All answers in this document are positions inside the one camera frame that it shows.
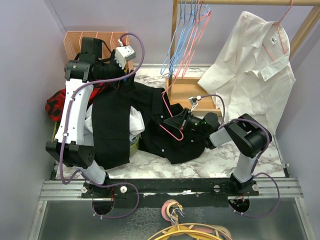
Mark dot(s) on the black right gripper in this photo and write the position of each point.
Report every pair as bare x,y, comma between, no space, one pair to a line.
178,121

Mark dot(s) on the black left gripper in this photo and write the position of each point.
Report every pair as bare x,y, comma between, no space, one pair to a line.
121,71

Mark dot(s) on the black button shirt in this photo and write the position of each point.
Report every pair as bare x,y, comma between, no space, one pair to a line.
110,118

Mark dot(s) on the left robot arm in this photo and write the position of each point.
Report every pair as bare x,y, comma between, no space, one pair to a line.
68,146

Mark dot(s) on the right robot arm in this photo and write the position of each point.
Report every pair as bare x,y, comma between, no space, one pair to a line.
249,136

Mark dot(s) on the white crumpled shirt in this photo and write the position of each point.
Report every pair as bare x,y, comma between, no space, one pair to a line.
136,126

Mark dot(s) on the red black plaid shirt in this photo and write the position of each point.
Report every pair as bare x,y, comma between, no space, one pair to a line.
55,104

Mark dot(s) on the white hanging shirt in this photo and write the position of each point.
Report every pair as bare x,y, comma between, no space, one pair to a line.
251,73

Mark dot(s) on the pink hanger pile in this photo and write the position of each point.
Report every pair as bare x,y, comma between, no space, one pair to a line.
172,209

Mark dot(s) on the pink hanger bundle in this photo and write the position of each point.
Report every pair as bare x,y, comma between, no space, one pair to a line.
203,16

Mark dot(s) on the blue hanger bundle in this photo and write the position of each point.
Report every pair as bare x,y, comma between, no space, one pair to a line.
183,23

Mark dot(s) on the yellow hanger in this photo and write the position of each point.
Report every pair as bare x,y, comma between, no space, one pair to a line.
180,229

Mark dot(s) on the pink hanger holding shirt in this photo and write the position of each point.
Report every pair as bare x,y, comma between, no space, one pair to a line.
278,27

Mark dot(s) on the wooden clothes rack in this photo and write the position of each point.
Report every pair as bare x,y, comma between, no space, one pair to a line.
182,88

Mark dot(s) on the peach file organizer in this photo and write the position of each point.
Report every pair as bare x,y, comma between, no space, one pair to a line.
73,43

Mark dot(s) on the green laundry basket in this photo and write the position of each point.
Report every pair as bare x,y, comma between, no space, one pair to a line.
133,145

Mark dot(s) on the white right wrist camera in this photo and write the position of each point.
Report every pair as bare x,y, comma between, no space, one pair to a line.
194,101

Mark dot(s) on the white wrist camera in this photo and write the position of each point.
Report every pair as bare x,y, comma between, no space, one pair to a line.
124,54
194,101

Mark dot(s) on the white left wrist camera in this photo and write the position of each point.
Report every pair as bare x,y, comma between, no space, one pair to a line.
124,54

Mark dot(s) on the black mounting rail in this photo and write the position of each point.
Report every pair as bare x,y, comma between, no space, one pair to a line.
152,193

